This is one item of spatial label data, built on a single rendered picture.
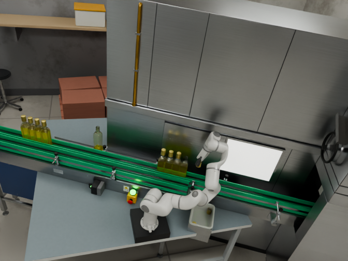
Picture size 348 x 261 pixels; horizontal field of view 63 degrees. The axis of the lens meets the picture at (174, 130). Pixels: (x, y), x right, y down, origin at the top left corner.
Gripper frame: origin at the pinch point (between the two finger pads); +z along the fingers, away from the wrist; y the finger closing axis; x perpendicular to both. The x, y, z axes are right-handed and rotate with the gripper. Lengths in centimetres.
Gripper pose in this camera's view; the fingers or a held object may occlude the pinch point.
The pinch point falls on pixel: (199, 162)
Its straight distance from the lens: 209.8
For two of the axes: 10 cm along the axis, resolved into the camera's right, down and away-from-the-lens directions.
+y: -5.2, 3.7, -7.7
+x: 7.8, 5.8, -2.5
